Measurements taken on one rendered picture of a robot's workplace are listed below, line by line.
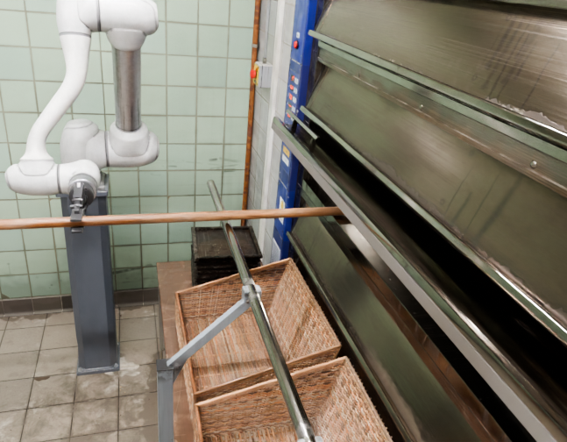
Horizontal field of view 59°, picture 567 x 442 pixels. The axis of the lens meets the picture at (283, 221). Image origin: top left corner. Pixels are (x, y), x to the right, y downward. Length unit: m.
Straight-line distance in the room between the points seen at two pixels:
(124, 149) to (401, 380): 1.43
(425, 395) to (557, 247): 0.55
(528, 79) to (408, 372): 0.76
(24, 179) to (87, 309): 0.92
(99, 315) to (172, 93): 1.16
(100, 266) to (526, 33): 1.96
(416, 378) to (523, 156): 0.63
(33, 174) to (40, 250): 1.28
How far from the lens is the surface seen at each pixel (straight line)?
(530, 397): 0.78
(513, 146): 0.98
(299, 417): 0.99
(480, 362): 0.84
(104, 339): 2.68
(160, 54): 2.67
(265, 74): 2.40
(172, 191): 2.89
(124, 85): 2.03
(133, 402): 2.64
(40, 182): 1.84
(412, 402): 1.34
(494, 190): 1.03
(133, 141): 2.17
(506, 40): 1.04
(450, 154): 1.15
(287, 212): 1.63
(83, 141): 2.20
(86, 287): 2.50
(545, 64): 0.95
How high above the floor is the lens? 1.90
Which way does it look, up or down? 26 degrees down
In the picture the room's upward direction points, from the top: 6 degrees clockwise
